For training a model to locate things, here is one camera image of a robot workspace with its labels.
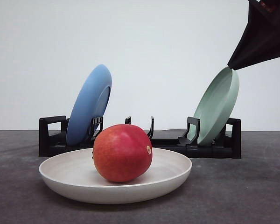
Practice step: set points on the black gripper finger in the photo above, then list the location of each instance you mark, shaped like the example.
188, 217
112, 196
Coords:
261, 39

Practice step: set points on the black dish rack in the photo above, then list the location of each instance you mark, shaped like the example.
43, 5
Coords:
53, 139

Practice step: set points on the white plate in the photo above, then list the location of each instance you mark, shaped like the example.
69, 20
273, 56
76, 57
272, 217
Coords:
74, 174

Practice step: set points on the green plate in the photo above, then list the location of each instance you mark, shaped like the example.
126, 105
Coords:
215, 107

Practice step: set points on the red pomegranate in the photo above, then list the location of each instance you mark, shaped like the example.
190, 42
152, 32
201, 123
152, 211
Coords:
122, 153

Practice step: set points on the blue plate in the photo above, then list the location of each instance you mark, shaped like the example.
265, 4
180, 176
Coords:
92, 101

